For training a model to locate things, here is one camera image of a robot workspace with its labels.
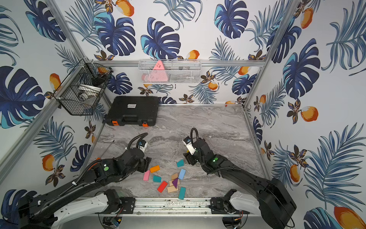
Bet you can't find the orange block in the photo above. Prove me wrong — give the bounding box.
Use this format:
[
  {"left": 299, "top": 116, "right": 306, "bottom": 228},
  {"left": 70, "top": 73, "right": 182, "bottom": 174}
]
[{"left": 150, "top": 166, "right": 160, "bottom": 173}]

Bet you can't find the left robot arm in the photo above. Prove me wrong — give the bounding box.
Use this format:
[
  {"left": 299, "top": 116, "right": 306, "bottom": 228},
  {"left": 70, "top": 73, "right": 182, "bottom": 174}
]
[{"left": 18, "top": 133, "right": 152, "bottom": 229}]

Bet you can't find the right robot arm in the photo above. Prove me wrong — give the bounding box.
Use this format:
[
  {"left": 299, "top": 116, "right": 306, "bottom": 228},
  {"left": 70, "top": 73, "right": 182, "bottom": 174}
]
[{"left": 183, "top": 128, "right": 296, "bottom": 229}]

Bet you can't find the teal block upper right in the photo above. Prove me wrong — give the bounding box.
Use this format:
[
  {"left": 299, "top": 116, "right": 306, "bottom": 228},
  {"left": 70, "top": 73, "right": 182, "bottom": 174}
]
[{"left": 177, "top": 159, "right": 185, "bottom": 168}]

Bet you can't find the light blue block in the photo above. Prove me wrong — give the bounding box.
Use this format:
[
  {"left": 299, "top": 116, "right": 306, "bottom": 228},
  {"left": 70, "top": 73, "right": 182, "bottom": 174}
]
[{"left": 178, "top": 169, "right": 186, "bottom": 180}]

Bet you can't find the pink block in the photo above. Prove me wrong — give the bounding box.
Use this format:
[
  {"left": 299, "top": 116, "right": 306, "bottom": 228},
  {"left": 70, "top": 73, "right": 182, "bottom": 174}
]
[{"left": 143, "top": 170, "right": 151, "bottom": 181}]

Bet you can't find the small teal block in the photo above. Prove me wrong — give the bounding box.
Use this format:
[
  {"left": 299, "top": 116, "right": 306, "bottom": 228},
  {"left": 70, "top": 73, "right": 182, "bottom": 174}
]
[{"left": 153, "top": 176, "right": 162, "bottom": 183}]

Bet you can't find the purple triangle block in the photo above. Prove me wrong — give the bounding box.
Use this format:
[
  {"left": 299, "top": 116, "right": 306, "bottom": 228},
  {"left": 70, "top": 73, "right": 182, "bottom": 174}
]
[{"left": 172, "top": 178, "right": 179, "bottom": 188}]

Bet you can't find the red block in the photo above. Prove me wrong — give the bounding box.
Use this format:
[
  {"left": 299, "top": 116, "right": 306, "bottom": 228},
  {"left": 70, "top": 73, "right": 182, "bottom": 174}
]
[{"left": 157, "top": 181, "right": 168, "bottom": 193}]

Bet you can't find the natural wood block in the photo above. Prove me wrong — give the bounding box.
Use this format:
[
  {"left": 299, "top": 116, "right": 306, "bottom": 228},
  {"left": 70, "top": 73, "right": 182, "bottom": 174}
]
[{"left": 167, "top": 186, "right": 178, "bottom": 193}]

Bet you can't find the black tool case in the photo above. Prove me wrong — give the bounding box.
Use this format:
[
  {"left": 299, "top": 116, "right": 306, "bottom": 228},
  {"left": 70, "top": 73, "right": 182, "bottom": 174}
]
[{"left": 103, "top": 96, "right": 159, "bottom": 127}]

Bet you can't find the pink triangle sign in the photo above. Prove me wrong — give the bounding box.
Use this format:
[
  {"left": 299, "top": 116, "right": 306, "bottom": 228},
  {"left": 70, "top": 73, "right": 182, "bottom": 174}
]
[{"left": 148, "top": 60, "right": 169, "bottom": 83}]

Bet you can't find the orange handled screwdriver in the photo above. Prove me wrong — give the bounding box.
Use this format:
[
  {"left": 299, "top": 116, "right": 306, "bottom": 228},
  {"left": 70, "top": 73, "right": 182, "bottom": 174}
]
[{"left": 95, "top": 140, "right": 115, "bottom": 161}]

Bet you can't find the teal block near rail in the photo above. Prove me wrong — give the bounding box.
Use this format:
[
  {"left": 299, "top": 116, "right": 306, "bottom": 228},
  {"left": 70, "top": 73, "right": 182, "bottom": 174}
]
[{"left": 178, "top": 187, "right": 186, "bottom": 200}]

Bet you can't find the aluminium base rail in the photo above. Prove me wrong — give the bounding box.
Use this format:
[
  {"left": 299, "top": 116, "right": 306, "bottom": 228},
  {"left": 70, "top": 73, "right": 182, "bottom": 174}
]
[{"left": 97, "top": 196, "right": 290, "bottom": 217}]

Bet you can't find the black wire basket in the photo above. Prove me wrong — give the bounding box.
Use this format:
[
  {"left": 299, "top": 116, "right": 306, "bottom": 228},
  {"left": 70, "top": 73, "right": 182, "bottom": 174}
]
[{"left": 52, "top": 59, "right": 113, "bottom": 116}]

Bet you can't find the white wire shelf basket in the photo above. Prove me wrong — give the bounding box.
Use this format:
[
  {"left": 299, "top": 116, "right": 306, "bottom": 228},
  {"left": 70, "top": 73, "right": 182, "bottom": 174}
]
[{"left": 138, "top": 59, "right": 202, "bottom": 84}]

